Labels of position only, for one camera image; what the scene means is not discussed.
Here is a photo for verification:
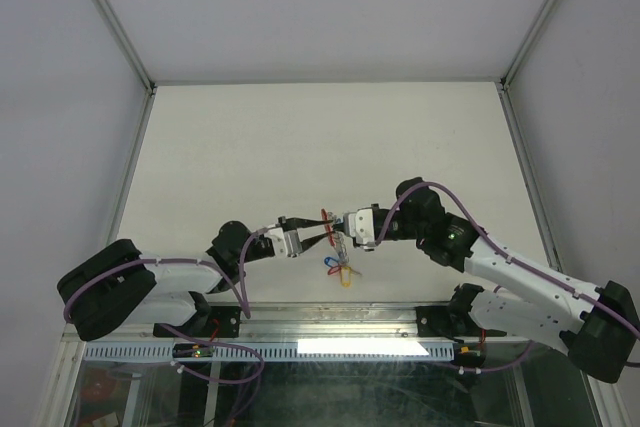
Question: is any right aluminium frame post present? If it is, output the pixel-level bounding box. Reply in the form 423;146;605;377
500;0;561;91

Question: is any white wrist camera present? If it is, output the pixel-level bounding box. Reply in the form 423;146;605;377
265;227;303;258
343;207;376;251

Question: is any blue key tag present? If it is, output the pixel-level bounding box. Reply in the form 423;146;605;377
324;257;340;269

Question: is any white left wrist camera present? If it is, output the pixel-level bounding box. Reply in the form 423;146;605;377
265;227;303;258

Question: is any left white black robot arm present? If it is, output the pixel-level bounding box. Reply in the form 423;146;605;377
57;217;331;341

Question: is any perforated grey cable duct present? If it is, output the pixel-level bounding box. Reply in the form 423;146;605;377
84;339;455;363

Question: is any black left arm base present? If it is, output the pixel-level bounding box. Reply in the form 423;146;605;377
172;305;242;339

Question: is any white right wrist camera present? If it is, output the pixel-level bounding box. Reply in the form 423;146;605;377
343;207;376;251

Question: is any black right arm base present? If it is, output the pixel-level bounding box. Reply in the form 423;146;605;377
414;305;481;343

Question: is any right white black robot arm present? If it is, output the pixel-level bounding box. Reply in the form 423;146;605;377
335;177;639;384

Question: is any yellow key tag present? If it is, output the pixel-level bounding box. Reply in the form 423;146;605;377
339;265;361;288

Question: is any aluminium frame post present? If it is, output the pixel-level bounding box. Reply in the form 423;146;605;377
91;0;156;95
500;0;561;91

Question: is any aluminium front rail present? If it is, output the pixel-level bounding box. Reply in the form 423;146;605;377
63;300;601;346

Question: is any left aluminium frame post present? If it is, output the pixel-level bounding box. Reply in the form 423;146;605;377
91;0;156;95

